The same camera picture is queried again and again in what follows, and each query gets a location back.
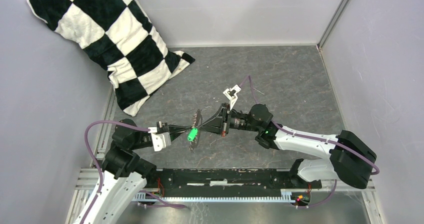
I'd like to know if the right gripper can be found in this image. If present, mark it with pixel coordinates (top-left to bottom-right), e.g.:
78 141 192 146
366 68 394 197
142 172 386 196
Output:
198 103 261 137

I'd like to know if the key with green tag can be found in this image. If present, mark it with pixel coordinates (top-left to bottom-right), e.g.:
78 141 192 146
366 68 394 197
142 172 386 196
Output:
187 127 199 142

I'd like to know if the metal key organizer plate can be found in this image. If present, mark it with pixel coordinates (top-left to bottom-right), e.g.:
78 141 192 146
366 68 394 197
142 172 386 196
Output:
187 109 203 152

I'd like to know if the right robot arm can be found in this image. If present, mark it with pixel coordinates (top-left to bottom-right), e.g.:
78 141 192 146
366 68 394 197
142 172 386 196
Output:
198 103 379 189

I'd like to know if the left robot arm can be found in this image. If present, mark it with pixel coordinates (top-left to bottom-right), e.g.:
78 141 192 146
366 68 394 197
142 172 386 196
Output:
74 119 192 223

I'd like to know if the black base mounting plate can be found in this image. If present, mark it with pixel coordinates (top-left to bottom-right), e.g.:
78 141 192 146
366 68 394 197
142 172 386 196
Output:
145 168 322 198

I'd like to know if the black and white checkered pillow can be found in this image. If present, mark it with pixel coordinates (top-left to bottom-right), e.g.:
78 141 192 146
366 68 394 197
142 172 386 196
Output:
27 0 195 116

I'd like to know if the aluminium corner profile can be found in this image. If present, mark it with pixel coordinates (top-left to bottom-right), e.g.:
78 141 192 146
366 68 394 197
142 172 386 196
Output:
316 0 351 52

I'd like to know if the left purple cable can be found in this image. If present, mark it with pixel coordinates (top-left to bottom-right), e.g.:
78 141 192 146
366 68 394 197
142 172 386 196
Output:
77 120 188 224

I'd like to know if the purple cable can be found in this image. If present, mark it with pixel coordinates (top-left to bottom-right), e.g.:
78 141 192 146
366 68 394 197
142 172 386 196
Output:
77 120 188 224
239 75 381 210

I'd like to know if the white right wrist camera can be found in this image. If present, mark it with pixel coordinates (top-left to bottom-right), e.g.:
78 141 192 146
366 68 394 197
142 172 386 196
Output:
223 85 241 110

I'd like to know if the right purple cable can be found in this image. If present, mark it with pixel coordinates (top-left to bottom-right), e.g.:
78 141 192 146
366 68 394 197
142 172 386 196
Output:
239 75 381 210

